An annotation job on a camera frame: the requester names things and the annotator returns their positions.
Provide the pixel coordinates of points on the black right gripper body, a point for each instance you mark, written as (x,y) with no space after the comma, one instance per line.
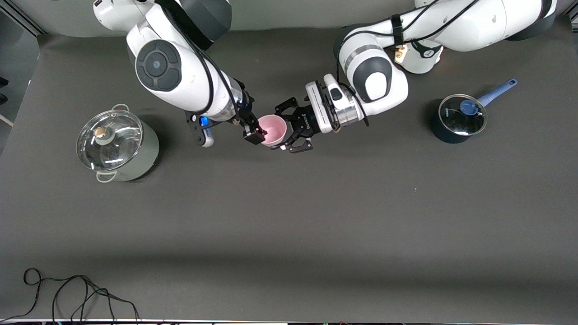
(245,118)

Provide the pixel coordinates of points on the dark grey table mat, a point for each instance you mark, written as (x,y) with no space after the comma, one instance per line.
(289,203)

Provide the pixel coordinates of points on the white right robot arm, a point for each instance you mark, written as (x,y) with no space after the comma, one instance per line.
(180,76)

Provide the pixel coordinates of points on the dark blue saucepan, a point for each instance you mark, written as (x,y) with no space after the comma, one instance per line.
(445,135)

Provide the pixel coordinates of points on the grey metal frame bar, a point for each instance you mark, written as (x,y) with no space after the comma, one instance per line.
(22,18)

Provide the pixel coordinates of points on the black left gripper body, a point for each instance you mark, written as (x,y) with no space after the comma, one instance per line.
(303,123)

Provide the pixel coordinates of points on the pale green cooking pot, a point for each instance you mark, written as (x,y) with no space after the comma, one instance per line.
(146,151)

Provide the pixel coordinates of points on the small glass blue-knob lid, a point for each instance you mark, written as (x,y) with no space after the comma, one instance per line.
(456,119)

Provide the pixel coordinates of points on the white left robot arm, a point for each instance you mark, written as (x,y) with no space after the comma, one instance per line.
(451,22)

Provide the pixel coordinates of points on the pink cup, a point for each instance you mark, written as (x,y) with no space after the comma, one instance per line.
(273,128)

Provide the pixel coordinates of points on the large glass pot lid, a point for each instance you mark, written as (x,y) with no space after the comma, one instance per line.
(117,144)

